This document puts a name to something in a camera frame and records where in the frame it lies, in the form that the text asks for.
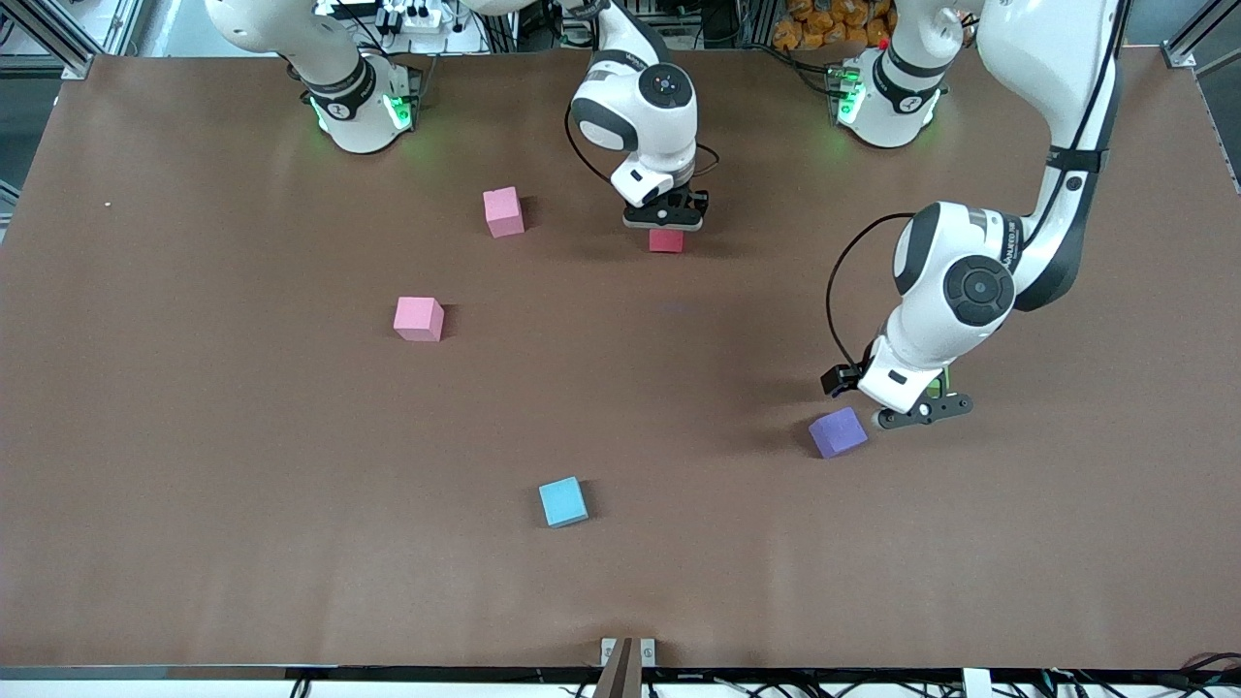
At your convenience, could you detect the purple foam cube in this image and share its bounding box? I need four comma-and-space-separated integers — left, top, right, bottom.
808, 406, 870, 460

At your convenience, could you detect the pink foam cube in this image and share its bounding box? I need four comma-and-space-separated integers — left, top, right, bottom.
393, 297, 446, 343
483, 187, 525, 239

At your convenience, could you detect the black equipment rack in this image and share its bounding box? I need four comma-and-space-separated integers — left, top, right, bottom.
519, 0, 777, 49

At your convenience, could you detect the bag of orange items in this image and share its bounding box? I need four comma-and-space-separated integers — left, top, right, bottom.
773, 0, 893, 51

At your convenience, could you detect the light blue foam cube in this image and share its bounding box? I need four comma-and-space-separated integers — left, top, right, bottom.
538, 476, 589, 529

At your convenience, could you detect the white power strip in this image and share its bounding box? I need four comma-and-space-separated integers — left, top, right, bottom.
378, 0, 457, 30

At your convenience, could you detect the brown table cover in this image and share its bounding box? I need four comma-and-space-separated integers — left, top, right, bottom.
0, 47, 1241, 672

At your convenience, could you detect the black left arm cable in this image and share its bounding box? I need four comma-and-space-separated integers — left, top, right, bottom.
825, 0, 1133, 374

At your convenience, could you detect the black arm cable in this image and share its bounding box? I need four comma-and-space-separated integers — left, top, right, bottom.
565, 97, 720, 190
825, 0, 1133, 374

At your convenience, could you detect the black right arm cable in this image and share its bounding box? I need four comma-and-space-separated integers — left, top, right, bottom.
565, 97, 720, 190

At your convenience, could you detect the small metal bracket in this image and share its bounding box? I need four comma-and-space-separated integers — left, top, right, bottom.
600, 637, 657, 669

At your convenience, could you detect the brown tapered post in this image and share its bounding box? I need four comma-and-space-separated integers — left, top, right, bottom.
591, 637, 644, 698

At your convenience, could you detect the aluminium frame profile with bracket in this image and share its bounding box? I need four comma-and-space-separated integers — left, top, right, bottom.
0, 0, 95, 80
1161, 0, 1241, 71

